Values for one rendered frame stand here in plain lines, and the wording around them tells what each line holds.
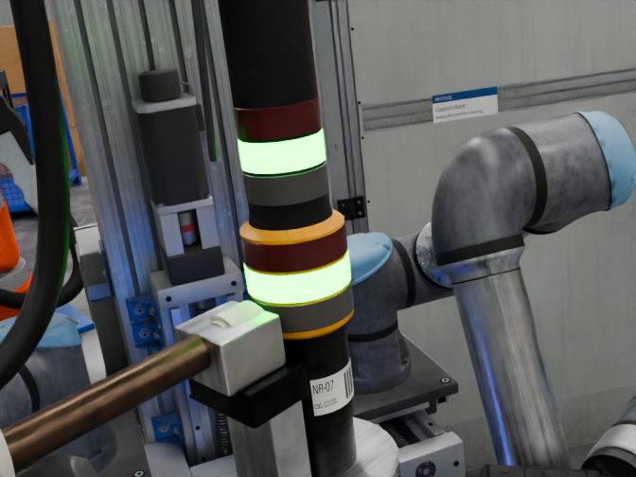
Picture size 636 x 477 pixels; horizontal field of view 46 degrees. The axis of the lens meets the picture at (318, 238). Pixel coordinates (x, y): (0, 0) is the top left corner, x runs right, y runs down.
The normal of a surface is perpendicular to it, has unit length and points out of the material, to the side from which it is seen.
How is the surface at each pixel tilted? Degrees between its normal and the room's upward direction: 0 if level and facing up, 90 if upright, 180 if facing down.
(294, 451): 90
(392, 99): 90
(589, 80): 90
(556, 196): 101
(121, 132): 90
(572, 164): 71
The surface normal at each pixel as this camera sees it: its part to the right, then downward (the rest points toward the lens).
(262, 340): 0.72, 0.15
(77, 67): 0.35, 0.27
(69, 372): 0.88, 0.06
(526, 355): 0.33, -0.15
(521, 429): -0.30, 0.00
